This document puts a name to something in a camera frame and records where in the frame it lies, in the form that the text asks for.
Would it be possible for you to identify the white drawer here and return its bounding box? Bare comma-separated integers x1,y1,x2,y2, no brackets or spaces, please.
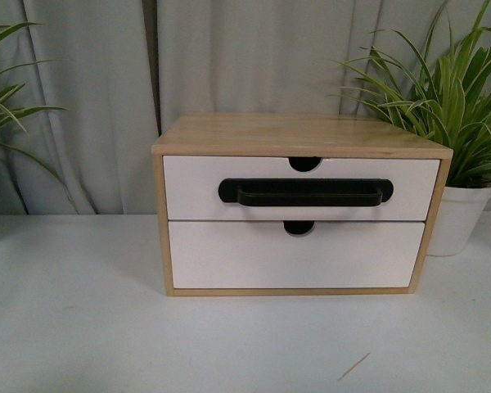
169,221,424,289
163,156,441,224

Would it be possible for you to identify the wooden drawer cabinet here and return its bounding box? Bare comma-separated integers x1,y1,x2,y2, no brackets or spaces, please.
152,113,453,296

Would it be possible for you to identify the green spider plant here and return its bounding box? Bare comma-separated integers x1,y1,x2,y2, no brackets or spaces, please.
342,2,491,188
0,21,76,207

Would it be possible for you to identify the black drawer handle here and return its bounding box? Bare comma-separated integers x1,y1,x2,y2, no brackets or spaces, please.
218,178,394,207

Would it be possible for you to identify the thin wooden stick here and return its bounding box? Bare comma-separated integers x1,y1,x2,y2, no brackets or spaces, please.
337,352,371,382

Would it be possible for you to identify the grey curtain backdrop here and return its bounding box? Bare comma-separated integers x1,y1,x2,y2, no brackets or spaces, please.
0,0,491,216

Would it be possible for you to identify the white top drawer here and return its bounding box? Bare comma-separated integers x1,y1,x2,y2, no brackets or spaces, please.
163,156,441,224

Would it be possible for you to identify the white bottom drawer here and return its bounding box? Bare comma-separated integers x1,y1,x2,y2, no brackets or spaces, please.
169,221,424,289

